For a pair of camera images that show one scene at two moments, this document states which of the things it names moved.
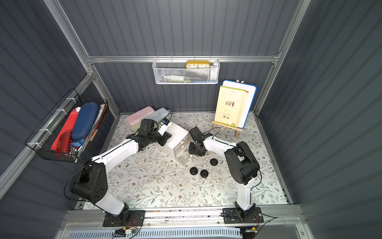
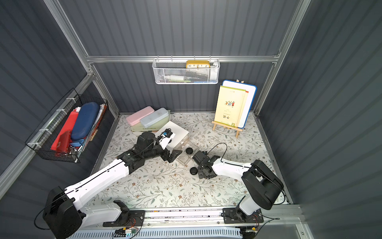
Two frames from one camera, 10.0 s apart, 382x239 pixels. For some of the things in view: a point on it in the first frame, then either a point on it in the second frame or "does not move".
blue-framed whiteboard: [251, 89] does not move
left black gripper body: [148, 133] -> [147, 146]
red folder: [62, 143] does not move
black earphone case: [194, 171] does not move
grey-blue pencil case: [157, 115] does not move
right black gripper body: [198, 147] -> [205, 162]
